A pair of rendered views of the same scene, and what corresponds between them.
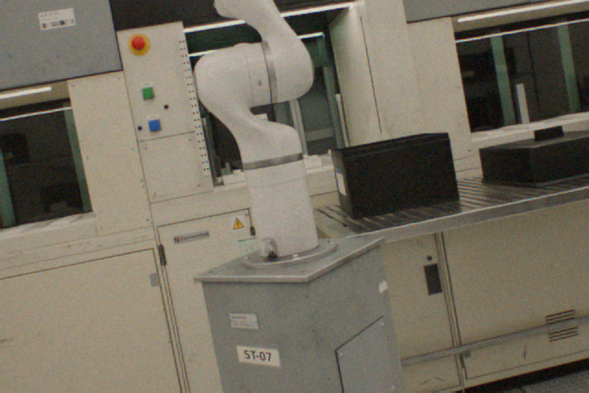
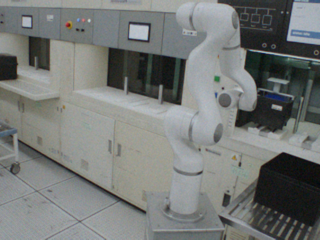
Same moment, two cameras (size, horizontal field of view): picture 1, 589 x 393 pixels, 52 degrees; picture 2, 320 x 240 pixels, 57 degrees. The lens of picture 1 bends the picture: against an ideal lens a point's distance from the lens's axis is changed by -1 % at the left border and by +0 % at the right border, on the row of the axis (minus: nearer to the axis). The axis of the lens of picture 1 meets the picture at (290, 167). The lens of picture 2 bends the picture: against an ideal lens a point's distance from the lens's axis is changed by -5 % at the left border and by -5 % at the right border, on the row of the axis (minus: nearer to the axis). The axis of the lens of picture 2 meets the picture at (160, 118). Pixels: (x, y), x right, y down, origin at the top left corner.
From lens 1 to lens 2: 84 cm
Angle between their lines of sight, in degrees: 44
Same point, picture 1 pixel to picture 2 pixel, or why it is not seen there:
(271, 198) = (173, 185)
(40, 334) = (149, 156)
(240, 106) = (174, 139)
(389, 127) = not seen: outside the picture
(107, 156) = (191, 100)
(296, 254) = (171, 214)
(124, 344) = not seen: hidden behind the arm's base
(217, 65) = (169, 116)
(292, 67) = (200, 134)
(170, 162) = not seen: hidden behind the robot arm
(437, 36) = not seen: outside the picture
